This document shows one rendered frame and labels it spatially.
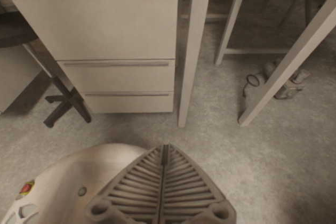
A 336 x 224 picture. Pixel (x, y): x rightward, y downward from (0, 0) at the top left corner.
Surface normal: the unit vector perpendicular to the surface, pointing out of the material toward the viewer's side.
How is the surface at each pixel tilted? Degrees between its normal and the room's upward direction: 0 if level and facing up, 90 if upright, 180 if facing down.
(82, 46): 90
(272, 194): 0
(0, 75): 90
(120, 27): 90
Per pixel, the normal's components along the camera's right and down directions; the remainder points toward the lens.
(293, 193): 0.00, -0.61
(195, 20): 0.02, 0.79
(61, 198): 0.96, -0.15
